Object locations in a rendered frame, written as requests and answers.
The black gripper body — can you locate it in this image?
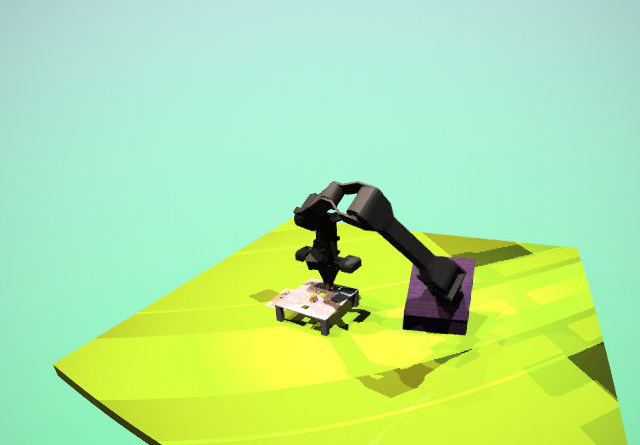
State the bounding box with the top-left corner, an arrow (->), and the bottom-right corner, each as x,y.
295,236 -> 362,274

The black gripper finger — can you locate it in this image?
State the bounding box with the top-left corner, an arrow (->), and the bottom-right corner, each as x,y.
326,266 -> 340,287
318,265 -> 330,285

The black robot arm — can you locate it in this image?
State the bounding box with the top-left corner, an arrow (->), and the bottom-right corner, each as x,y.
293,181 -> 467,305

